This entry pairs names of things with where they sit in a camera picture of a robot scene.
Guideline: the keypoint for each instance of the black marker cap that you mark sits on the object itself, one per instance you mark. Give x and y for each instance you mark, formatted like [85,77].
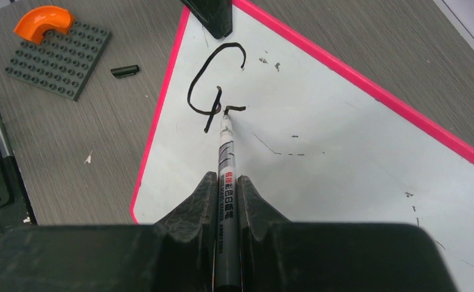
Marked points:
[125,71]

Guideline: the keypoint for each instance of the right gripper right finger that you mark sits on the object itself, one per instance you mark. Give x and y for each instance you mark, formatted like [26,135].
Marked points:
[281,255]

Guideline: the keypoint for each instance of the grey studded baseplate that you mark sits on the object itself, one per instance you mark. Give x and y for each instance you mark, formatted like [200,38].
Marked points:
[62,63]

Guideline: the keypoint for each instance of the pink framed whiteboard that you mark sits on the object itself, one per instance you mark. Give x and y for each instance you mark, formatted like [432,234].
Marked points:
[320,141]

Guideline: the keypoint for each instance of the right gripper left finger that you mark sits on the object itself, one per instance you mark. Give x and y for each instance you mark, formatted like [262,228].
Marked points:
[174,254]

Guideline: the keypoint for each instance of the black whiteboard marker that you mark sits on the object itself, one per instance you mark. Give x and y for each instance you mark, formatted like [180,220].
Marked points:
[227,270]

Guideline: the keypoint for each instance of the orange curved pipe piece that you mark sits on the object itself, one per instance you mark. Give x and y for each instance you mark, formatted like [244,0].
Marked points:
[35,23]

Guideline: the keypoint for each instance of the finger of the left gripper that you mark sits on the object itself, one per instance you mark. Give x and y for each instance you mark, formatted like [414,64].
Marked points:
[214,15]

